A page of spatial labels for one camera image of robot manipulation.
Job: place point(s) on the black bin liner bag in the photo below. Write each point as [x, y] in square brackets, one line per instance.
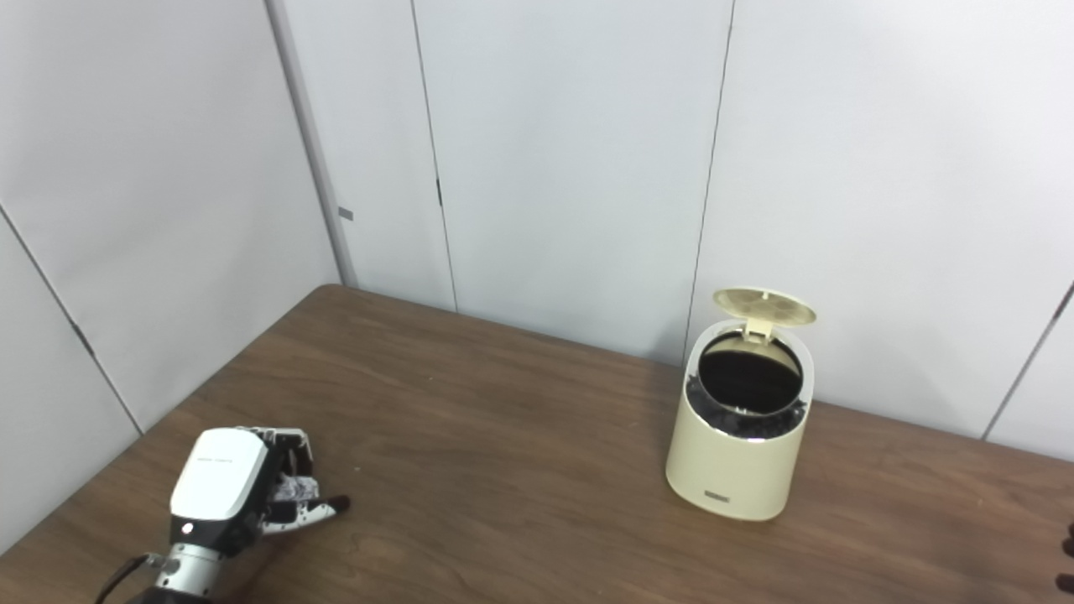
[751, 377]

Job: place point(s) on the white paper ball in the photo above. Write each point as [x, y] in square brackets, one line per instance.
[294, 488]

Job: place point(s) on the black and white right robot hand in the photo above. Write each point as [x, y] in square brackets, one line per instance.
[1068, 549]

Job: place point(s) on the round cream-colored bin lid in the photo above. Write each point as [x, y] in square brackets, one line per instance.
[763, 305]

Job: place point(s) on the cream-colored bin body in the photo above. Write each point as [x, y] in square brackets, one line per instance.
[734, 474]

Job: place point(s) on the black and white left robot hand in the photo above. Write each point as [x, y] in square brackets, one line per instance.
[218, 470]

